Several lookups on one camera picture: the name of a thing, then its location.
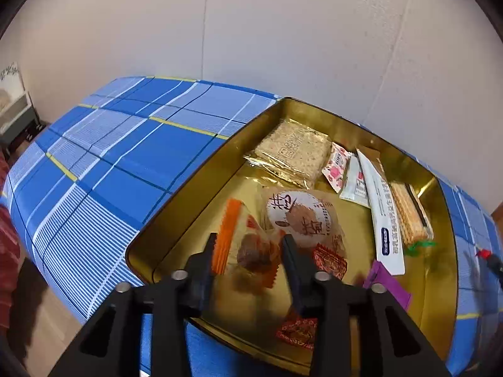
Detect red patterned snack packet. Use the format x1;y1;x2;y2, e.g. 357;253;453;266
275;316;319;352
312;243;348;281

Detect round pastry packet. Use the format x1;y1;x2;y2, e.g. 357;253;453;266
257;186;348;260

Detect purple snack packet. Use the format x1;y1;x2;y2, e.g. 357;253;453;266
362;260;412;311

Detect small white snack packet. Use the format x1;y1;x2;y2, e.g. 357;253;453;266
339;154;372;209

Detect gold rice cracker packet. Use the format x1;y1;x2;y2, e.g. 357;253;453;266
243;118;333;189

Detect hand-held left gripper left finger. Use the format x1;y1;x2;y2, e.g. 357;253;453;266
49;232;218;377

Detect orange-edged clear snack packet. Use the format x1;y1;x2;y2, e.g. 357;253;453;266
211;197;287;293

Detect white printed box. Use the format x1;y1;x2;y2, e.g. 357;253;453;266
0;62;33;134

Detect long white packet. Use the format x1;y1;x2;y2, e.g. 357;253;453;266
356;148;406;276

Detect pink floral snack packet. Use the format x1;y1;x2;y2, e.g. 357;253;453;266
321;141;352;194

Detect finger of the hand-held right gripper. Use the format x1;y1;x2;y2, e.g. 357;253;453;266
487;253;503;283

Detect dark grey cabinet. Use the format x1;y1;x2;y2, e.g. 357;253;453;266
0;108;50;154

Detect blue plaid tablecloth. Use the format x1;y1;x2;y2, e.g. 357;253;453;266
0;75;503;377

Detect soda cracker packet green ends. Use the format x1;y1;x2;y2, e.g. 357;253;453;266
389;181;439;256

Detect gold tin box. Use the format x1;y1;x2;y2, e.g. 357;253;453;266
126;96;458;377

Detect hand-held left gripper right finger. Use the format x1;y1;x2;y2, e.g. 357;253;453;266
281;233;450;377

